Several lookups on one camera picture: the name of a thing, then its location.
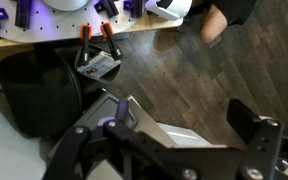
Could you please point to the printed paper card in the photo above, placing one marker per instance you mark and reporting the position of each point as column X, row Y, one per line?
column 100, row 65

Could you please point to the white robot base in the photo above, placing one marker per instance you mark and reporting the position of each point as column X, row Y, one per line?
column 65, row 4

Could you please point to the round white perforated base plate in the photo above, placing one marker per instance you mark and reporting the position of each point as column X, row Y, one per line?
column 60, row 26

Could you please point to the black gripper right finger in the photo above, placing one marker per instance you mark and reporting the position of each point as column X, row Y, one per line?
column 264, row 143

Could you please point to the black shorts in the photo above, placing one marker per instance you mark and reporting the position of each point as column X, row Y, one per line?
column 237, row 10

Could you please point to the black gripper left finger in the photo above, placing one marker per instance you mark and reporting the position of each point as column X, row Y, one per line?
column 70, row 146

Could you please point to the white VR headset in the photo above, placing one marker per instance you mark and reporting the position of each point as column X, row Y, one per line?
column 170, row 8

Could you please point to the white flat panel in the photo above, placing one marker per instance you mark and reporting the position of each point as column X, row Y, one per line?
column 184, row 135

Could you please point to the grey metal box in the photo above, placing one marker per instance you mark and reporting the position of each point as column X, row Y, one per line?
column 144, row 121

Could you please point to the black round bin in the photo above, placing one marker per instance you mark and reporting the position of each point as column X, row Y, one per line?
column 37, row 93

